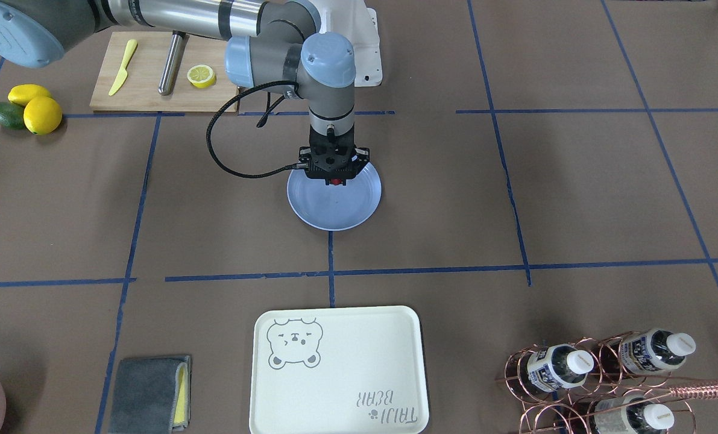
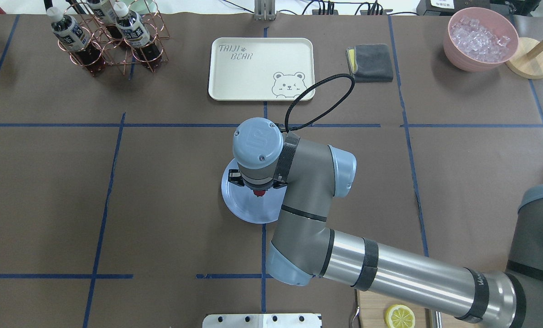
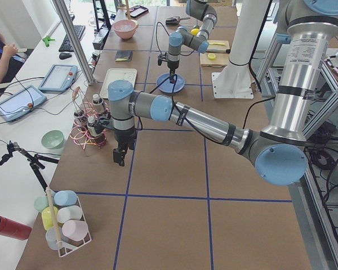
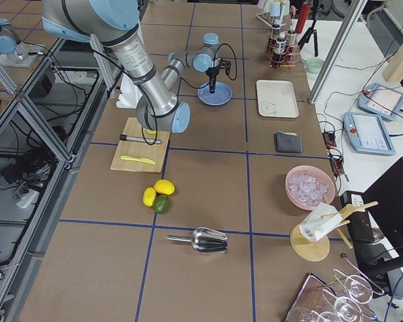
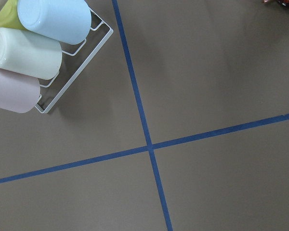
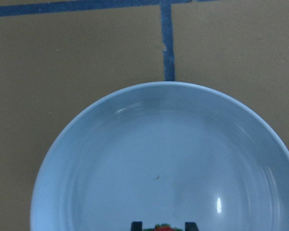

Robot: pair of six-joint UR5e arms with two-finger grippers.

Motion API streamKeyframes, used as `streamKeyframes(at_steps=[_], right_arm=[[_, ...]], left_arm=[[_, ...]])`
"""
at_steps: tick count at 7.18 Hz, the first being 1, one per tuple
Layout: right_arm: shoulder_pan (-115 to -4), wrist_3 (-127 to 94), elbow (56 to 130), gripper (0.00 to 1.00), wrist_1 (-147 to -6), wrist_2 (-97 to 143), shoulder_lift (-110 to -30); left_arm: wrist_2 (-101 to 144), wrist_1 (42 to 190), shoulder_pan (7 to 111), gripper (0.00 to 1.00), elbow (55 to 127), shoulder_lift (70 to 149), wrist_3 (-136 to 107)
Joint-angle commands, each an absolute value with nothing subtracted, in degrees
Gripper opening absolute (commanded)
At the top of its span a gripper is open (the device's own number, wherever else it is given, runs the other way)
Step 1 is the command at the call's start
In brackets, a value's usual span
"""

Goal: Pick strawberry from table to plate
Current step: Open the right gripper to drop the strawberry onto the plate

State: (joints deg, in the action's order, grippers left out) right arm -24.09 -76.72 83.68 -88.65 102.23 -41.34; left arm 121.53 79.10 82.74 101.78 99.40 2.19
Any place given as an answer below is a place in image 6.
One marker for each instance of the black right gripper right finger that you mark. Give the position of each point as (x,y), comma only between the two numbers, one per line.
(191,226)

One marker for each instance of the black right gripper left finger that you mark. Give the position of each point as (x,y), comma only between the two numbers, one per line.
(136,226)

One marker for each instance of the red strawberry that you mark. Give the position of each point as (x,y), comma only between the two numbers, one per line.
(162,227)

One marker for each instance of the light blue plate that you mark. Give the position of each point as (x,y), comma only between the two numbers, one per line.
(164,152)

